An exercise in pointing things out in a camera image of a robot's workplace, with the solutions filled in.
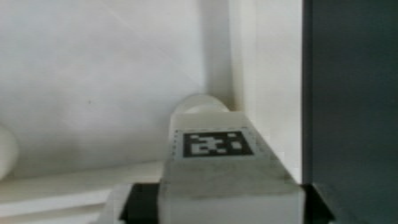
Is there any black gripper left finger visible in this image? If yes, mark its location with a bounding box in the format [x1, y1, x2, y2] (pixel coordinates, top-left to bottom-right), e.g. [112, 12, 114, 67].
[96, 181, 164, 224]

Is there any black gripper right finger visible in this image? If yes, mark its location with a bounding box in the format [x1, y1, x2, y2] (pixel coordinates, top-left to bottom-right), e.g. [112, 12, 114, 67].
[302, 183, 348, 224]

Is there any white table leg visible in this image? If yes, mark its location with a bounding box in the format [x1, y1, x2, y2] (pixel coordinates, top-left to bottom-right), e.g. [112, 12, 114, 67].
[158, 95, 306, 224]

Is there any white square tabletop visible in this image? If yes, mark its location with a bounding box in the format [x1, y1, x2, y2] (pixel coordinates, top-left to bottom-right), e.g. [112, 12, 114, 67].
[0, 0, 304, 224]

